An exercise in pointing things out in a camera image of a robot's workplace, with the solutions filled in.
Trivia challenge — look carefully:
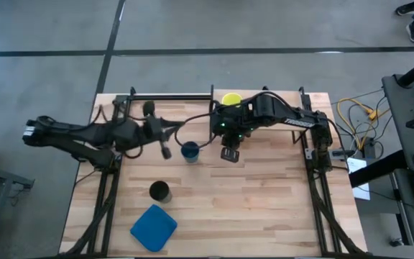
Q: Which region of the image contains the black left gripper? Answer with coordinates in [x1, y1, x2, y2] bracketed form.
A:
[142, 101, 173, 160]

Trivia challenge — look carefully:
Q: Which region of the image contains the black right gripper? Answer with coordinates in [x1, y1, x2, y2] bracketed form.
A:
[210, 104, 255, 164]

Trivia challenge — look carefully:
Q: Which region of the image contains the medium dark teal cup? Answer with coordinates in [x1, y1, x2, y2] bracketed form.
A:
[180, 140, 201, 164]

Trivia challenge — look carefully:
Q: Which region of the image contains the small yellow mug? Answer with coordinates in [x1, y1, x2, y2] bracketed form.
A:
[221, 92, 244, 107]

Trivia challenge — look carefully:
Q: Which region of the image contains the large black cup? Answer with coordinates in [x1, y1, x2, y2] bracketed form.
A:
[148, 180, 173, 204]

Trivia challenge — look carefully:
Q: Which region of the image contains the blue square cloth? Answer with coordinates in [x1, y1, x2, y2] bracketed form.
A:
[129, 204, 178, 253]

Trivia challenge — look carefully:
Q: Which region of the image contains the white paper sheet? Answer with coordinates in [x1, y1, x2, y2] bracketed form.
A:
[346, 157, 372, 201]

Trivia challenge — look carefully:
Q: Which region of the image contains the black diagonal beam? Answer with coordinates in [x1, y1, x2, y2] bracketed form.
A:
[348, 150, 408, 188]

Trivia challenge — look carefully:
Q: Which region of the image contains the grey desk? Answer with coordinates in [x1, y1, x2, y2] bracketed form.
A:
[382, 73, 414, 259]

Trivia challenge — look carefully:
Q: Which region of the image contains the black aluminium rig frame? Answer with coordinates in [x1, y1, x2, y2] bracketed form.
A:
[58, 86, 369, 258]

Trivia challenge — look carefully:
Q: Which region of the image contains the black camera cable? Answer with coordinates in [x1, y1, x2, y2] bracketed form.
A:
[173, 111, 218, 150]

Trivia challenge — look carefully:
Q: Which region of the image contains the yellow cable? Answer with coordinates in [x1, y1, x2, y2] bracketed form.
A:
[336, 97, 385, 151]

